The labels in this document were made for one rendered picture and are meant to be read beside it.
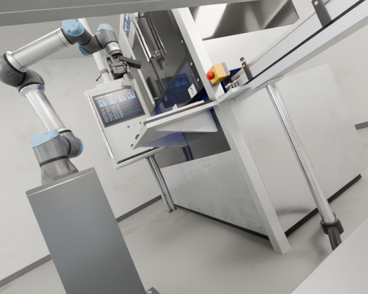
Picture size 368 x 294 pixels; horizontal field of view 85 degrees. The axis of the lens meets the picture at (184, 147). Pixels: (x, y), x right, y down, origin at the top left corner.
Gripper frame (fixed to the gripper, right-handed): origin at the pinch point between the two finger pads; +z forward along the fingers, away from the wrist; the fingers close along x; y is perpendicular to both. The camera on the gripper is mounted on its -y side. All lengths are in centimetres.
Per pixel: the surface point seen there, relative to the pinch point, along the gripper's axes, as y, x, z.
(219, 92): -39.4, 12.5, 18.2
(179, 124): -14.8, 2.5, 25.7
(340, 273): 14, 87, 55
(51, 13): 27, 83, 25
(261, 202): -36, 13, 80
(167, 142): -22, -47, 29
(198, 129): -23.9, 2.5, 31.9
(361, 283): 14, 88, 55
